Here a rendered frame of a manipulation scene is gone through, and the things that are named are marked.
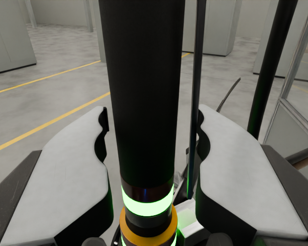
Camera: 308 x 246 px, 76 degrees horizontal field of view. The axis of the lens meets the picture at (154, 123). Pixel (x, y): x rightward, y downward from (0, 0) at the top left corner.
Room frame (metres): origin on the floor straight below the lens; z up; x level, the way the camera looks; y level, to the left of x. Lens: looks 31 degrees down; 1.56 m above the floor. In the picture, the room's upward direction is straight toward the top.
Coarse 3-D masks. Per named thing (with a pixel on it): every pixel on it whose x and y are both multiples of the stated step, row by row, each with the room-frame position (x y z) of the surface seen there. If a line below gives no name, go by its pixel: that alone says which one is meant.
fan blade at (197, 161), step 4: (236, 84) 0.35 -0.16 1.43; (232, 88) 0.35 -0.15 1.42; (228, 92) 0.36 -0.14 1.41; (224, 100) 0.34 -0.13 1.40; (220, 104) 0.34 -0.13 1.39; (220, 108) 0.36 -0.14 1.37; (196, 148) 0.29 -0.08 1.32; (196, 152) 0.29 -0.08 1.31; (196, 156) 0.30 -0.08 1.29; (196, 160) 0.31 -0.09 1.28; (200, 160) 0.34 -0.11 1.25; (196, 164) 0.32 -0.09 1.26; (196, 168) 0.32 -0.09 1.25; (184, 172) 0.27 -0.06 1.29; (196, 172) 0.32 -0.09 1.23; (184, 176) 0.26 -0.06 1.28; (196, 176) 0.32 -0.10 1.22; (196, 180) 0.32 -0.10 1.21
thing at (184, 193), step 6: (186, 180) 0.26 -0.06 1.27; (180, 186) 0.25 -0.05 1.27; (186, 186) 0.26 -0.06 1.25; (174, 192) 0.25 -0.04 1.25; (180, 192) 0.24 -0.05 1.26; (186, 192) 0.26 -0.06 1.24; (192, 192) 0.28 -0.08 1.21; (180, 198) 0.24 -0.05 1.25; (186, 198) 0.25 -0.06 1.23; (174, 204) 0.22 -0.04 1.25
